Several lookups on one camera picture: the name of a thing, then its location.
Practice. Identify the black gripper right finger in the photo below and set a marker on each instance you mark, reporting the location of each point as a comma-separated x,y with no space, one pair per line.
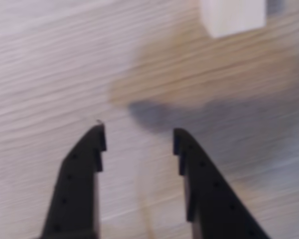
214,199

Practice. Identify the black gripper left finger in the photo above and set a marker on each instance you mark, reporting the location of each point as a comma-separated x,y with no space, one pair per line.
77,194

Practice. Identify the white cube block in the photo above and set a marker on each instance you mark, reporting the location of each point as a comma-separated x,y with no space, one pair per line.
231,17

